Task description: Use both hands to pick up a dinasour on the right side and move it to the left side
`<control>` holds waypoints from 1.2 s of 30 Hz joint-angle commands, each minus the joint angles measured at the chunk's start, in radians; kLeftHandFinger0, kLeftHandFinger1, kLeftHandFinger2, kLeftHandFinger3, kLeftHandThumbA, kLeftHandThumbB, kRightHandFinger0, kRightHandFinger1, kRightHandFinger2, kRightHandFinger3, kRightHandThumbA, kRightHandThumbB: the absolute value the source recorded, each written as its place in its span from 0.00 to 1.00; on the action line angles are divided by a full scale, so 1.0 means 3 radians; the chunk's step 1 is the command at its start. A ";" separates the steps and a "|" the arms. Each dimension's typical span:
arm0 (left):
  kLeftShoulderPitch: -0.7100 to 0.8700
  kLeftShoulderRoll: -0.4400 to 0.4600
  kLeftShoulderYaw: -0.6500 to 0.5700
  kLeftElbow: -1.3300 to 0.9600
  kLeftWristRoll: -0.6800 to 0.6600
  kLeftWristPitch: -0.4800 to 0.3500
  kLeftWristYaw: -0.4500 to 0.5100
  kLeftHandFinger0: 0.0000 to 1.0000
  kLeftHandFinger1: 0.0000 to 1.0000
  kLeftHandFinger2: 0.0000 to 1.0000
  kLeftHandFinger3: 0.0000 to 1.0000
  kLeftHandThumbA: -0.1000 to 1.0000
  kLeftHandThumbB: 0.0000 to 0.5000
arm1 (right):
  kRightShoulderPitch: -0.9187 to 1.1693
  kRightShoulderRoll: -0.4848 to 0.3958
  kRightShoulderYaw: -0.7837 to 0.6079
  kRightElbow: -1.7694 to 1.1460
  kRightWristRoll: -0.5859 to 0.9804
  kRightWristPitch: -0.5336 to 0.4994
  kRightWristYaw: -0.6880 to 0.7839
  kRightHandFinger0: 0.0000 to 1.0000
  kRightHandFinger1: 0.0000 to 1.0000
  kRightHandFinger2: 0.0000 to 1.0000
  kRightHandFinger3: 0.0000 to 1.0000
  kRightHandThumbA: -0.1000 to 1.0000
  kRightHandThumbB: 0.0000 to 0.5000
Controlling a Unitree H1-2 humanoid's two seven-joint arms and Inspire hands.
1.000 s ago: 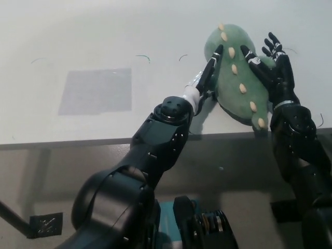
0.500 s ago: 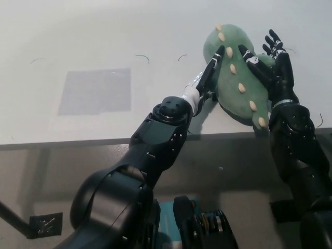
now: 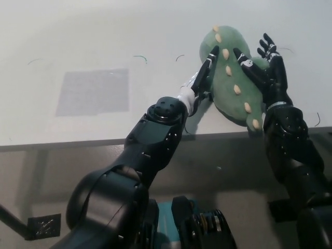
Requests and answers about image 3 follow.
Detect robot left white black hand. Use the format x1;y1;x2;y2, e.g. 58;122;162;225
178;45;220;117

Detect robot right black hand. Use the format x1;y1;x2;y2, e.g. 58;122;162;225
232;33;294;109

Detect green plush dinosaur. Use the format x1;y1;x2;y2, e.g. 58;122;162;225
199;25;272;134

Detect grey tape square patch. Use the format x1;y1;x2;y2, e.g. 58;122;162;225
55;68;130;117

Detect black table leg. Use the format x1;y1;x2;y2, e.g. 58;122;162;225
0;204;32;239

